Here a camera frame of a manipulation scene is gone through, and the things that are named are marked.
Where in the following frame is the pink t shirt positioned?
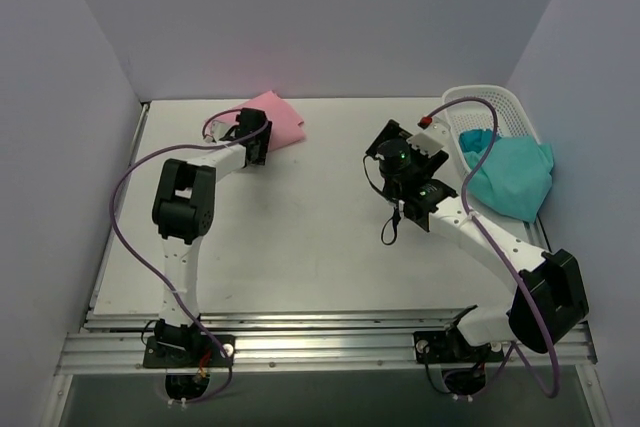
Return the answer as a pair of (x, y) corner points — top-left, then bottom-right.
(240, 91), (306, 152)

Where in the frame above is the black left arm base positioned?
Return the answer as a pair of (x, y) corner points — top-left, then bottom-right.
(140, 320), (236, 404)

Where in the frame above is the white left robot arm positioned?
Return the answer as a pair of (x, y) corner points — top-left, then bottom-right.
(152, 108), (272, 366)

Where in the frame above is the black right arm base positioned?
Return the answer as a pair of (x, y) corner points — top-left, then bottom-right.
(413, 328), (505, 398)

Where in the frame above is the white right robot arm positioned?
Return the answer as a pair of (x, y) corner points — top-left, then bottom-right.
(365, 120), (589, 360)

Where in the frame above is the dark teal t shirt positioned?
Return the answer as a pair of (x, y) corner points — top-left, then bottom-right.
(458, 129), (502, 154)

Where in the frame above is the white plastic basket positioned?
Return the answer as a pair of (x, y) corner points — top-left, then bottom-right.
(441, 83), (542, 183)

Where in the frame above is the light teal t shirt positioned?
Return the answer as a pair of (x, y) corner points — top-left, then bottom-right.
(462, 136), (554, 223)

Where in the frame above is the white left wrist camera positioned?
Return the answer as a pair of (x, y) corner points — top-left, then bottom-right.
(201, 120), (236, 144)

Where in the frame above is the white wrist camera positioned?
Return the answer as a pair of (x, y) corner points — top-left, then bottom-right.
(201, 120), (236, 144)
(407, 115), (448, 157)

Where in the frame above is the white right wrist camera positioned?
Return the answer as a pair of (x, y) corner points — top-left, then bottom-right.
(407, 115), (448, 157)

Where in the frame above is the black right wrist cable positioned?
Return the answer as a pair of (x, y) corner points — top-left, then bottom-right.
(362, 154), (406, 247)

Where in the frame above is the aluminium mounting rail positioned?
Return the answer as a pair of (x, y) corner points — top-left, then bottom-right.
(54, 306), (599, 374)

